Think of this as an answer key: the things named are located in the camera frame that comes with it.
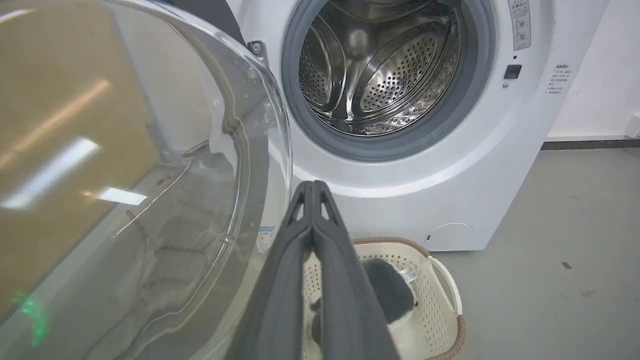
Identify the steel washing machine drum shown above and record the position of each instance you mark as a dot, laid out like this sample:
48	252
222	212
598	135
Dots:
380	65

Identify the black door latch socket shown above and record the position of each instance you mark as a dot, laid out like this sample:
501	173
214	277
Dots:
512	71

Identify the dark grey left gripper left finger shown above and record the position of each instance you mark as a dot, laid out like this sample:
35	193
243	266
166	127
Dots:
280	300

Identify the transparent washing machine door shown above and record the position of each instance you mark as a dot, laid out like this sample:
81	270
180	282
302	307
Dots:
125	190

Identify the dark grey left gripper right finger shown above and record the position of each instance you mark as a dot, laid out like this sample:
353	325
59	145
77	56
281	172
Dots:
350	300

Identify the white warning label sticker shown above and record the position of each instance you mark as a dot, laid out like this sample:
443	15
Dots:
520	22

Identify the round white filter cover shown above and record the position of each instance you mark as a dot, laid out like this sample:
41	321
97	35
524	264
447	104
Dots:
449	236

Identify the metal door hinge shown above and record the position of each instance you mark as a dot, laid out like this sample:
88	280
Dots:
257	50

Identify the white front-load washing machine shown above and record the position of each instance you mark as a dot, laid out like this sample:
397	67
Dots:
475	165

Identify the cream perforated laundry basket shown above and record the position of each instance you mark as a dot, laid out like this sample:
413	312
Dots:
435	310

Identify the grey fluffy cloth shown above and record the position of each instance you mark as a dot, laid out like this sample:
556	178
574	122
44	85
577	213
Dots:
392	295

